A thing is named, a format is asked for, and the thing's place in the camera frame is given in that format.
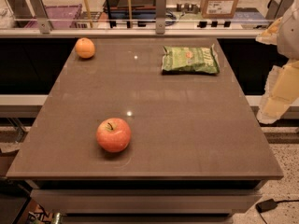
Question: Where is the grey table drawer front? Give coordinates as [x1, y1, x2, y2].
[31, 189, 262, 214]

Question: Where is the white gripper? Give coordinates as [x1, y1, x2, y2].
[255, 0, 299, 124]

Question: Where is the purple plastic crate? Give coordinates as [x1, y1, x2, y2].
[24, 3, 84, 29]

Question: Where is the black power adapter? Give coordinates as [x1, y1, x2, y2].
[255, 199, 278, 213]

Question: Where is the green chip bag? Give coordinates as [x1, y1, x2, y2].
[162, 46, 220, 75]

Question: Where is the metal rail bracket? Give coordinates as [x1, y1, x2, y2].
[273, 0, 294, 19]
[29, 0, 52, 34]
[155, 0, 166, 35]

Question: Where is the cardboard box with label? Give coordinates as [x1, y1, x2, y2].
[200, 0, 239, 19]

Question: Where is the middle metal rail bracket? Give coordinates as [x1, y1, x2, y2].
[155, 0, 166, 35]

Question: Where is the orange fruit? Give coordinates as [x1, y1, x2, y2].
[75, 37, 95, 59]

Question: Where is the left metal rail bracket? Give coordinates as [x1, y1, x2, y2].
[29, 0, 52, 34]

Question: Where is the red apple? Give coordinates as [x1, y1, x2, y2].
[96, 118, 131, 153]

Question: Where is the right metal rail bracket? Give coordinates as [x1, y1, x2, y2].
[273, 0, 294, 19]

